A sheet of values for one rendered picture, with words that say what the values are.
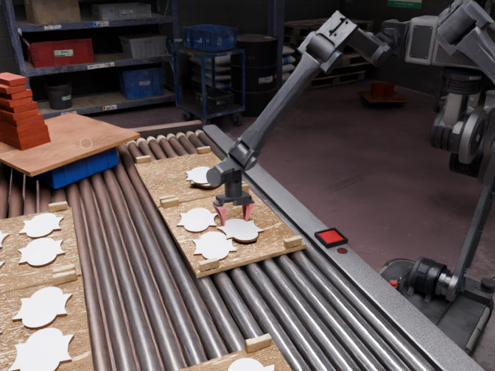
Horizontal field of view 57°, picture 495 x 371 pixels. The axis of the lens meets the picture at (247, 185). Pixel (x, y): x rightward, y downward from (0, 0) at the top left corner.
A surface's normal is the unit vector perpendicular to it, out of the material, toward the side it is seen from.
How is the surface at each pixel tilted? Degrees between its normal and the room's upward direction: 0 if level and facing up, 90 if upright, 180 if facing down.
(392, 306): 0
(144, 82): 90
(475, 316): 0
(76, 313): 0
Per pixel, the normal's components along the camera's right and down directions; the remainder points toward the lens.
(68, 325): 0.00, -0.90
